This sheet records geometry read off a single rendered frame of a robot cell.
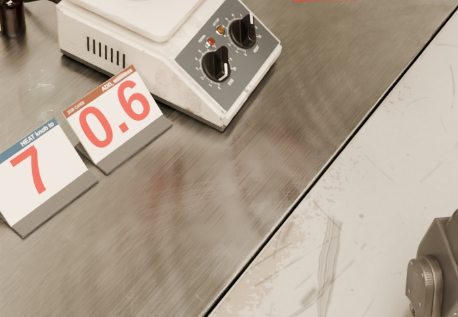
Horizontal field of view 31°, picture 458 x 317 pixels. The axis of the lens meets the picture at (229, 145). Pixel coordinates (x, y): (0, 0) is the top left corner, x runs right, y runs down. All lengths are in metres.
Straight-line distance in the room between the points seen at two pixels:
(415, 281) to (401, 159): 0.24
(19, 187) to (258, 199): 0.22
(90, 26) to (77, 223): 0.20
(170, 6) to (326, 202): 0.24
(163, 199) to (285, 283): 0.14
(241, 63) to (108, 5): 0.14
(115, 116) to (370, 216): 0.26
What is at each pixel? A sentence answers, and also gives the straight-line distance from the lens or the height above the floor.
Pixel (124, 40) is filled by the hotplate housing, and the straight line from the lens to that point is 0.82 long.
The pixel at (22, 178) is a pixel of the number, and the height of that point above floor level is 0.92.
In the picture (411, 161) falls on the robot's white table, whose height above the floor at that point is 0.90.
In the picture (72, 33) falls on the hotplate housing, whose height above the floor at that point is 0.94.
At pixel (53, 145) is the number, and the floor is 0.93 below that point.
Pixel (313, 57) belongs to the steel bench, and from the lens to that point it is 0.93.
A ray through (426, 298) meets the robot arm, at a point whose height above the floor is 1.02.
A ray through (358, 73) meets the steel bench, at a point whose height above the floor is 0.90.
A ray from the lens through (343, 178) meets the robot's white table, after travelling 0.82.
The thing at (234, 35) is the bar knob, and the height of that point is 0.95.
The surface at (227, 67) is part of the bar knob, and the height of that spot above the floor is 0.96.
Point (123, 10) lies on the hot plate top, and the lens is 0.82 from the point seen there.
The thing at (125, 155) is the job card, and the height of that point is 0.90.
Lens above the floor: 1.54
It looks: 51 degrees down
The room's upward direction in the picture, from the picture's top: 10 degrees clockwise
